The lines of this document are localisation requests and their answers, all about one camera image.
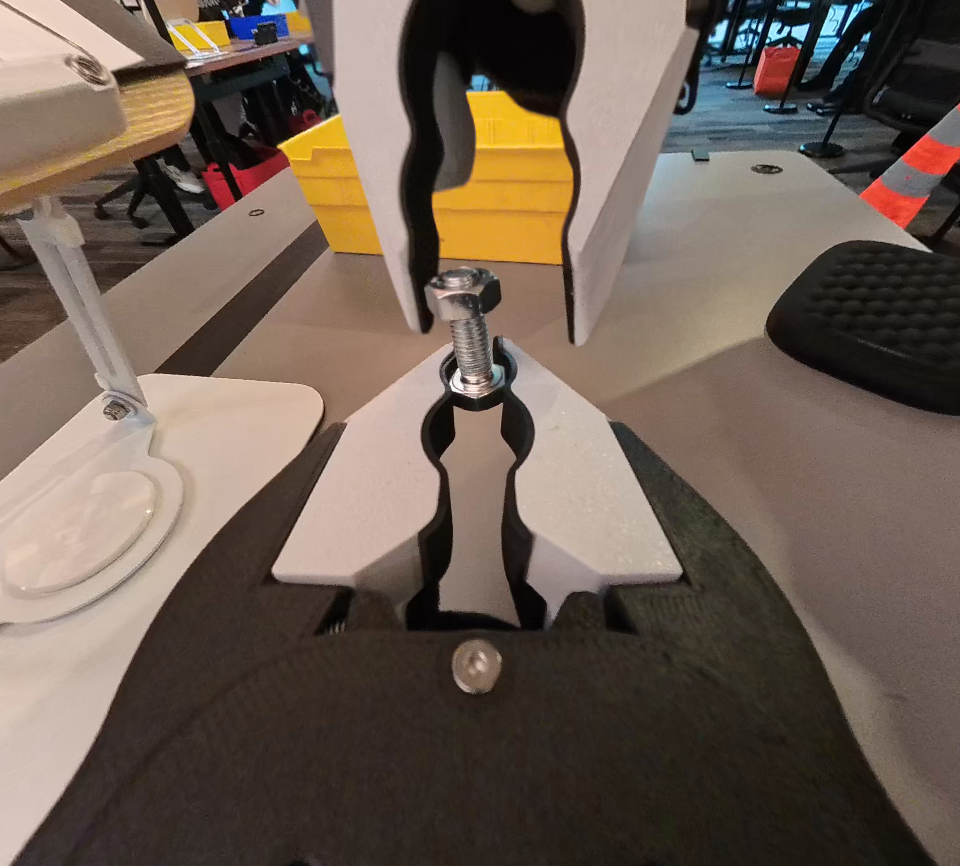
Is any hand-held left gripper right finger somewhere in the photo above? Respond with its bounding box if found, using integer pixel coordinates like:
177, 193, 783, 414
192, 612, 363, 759
495, 335, 685, 627

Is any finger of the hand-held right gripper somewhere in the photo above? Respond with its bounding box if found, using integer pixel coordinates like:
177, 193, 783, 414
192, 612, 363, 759
549, 0, 702, 347
283, 0, 444, 335

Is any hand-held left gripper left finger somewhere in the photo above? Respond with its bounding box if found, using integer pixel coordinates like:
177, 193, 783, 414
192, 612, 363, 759
271, 345, 460, 616

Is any silver hex nut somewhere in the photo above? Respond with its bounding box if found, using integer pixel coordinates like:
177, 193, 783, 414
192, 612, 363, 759
447, 365, 516, 412

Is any yellow plastic bin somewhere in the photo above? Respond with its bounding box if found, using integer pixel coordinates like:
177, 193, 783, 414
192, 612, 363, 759
279, 90, 576, 266

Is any silver hex bolt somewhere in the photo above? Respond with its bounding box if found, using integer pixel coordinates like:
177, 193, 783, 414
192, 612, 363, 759
423, 266, 504, 391

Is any small blue bin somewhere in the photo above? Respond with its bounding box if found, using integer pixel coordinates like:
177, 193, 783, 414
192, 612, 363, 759
227, 13, 291, 39

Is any orange bag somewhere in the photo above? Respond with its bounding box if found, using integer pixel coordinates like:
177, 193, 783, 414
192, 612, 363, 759
753, 45, 801, 96

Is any white stand with wooden board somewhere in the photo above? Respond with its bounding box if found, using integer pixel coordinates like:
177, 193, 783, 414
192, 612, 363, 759
0, 0, 325, 627

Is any small yellow bin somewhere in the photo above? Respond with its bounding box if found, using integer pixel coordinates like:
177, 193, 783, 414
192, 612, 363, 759
168, 20, 231, 54

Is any red floor crate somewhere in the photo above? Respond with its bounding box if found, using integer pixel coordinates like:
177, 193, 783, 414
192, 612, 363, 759
202, 146, 291, 211

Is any black mesh office chair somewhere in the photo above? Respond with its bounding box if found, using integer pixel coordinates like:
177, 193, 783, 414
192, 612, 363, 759
862, 41, 960, 158

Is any orange traffic cone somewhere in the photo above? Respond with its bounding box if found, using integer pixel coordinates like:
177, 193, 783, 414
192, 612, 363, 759
861, 103, 960, 230

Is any printed instruction sheet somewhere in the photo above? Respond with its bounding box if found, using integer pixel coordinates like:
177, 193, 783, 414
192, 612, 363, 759
0, 0, 145, 74

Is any black dimpled wrist rest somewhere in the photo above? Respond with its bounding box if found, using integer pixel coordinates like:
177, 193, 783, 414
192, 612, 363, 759
765, 240, 960, 417

